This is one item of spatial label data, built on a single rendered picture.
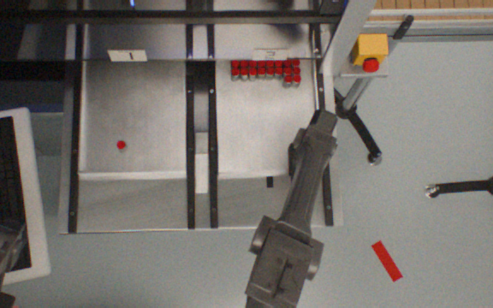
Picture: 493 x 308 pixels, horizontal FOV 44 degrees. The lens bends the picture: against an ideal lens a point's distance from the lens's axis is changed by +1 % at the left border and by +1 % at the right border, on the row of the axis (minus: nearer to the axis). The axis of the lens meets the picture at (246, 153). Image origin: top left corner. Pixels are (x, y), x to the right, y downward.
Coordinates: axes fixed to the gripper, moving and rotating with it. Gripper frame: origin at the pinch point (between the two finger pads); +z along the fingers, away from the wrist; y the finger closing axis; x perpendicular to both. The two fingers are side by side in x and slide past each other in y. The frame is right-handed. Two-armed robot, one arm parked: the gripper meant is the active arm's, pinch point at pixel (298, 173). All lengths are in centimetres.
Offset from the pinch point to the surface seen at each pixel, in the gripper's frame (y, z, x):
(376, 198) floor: 13, 90, -45
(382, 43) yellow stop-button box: 28.8, -13.7, -19.8
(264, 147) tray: 7.6, 2.3, 8.0
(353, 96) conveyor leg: 45, 58, -31
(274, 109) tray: 17.7, 1.9, 5.2
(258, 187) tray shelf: -2.8, 3.0, 9.8
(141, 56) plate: 26.0, -11.6, 38.2
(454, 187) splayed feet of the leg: 15, 80, -72
